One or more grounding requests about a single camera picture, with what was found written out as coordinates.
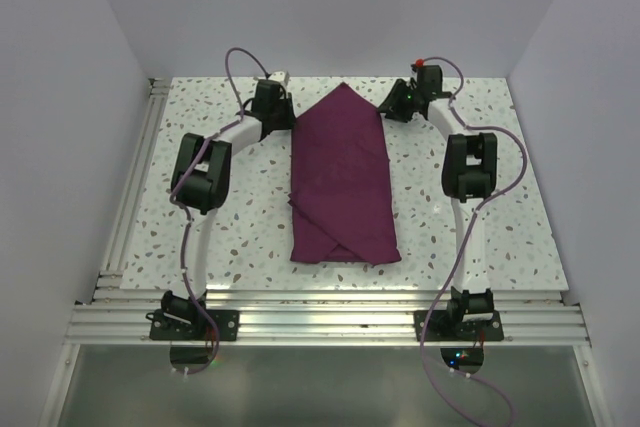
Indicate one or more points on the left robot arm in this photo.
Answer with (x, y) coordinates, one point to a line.
(200, 185)

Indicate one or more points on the aluminium frame rails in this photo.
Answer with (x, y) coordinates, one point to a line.
(331, 344)

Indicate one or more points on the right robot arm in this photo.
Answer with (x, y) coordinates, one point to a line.
(468, 178)

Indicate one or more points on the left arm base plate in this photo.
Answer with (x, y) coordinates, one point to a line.
(167, 328)

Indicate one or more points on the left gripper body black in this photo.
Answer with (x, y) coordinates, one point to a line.
(283, 113)

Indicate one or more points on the purple cloth mat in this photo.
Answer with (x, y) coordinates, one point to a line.
(341, 195)

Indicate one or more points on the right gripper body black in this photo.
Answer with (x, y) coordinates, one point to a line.
(402, 101)

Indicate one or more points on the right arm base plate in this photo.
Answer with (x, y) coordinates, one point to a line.
(441, 328)

